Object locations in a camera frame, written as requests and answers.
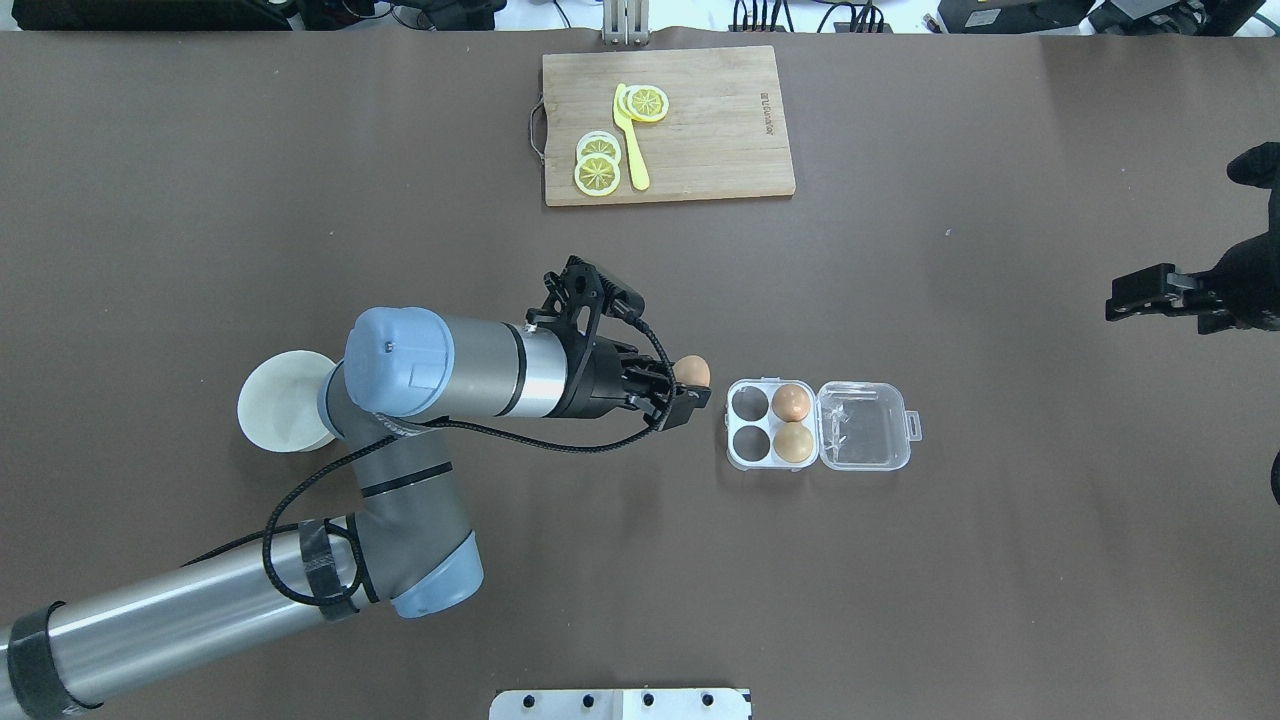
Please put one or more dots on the lemon slice pair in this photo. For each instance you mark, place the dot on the lemon slice pair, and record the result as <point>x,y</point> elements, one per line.
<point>597,174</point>
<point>599,142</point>

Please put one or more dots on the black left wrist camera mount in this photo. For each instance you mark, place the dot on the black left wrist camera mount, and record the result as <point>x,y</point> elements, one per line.
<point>581,295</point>

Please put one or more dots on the lemon slice single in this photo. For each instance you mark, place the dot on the lemon slice single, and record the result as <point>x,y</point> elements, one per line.
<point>645,103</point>

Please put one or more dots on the clear plastic egg box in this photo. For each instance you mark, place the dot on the clear plastic egg box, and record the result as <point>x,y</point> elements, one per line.
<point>857,425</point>

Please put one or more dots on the lemon slice pair upper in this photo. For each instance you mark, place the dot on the lemon slice pair upper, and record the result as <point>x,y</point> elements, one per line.
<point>599,142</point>

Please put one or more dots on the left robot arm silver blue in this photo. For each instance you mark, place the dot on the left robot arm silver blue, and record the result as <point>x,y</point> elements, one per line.
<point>383,523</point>

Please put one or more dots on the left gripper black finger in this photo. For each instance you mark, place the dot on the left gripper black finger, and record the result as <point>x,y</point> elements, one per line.
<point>651,374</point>
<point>676,408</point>

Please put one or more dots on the aluminium frame post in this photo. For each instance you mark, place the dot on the aluminium frame post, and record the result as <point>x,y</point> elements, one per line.
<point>626,23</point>

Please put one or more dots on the white paper bowl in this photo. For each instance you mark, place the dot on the white paper bowl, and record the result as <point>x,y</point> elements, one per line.
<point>278,408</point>

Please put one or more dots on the yellow toy knife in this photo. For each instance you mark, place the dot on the yellow toy knife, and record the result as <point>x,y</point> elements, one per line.
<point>639,176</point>

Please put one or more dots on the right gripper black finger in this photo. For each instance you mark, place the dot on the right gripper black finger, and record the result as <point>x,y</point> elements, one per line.
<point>1160,289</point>

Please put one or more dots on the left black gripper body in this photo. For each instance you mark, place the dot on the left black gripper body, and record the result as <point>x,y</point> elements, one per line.
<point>598,380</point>

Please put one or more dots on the brown egg near hinge right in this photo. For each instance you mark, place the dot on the brown egg near hinge right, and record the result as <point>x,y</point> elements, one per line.
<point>794,443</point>

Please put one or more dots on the white pillar with base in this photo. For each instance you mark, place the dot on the white pillar with base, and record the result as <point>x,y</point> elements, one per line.
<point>623,703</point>

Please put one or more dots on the brown egg hinge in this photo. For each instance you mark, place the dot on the brown egg hinge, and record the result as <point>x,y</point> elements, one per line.
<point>794,443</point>
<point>791,402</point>

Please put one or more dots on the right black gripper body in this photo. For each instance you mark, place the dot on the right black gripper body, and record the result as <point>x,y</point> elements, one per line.
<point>1245,277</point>

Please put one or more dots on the wooden cutting board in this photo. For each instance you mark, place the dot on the wooden cutting board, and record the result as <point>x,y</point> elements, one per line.
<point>725,136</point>

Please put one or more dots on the lemon slice pair lower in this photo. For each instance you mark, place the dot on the lemon slice pair lower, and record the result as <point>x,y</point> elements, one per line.
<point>597,174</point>

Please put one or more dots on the brown egg from bowl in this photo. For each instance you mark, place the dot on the brown egg from bowl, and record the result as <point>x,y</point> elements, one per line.
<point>692,371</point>

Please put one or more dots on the brown egg near hinge left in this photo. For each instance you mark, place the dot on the brown egg near hinge left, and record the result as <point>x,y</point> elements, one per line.
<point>791,402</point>

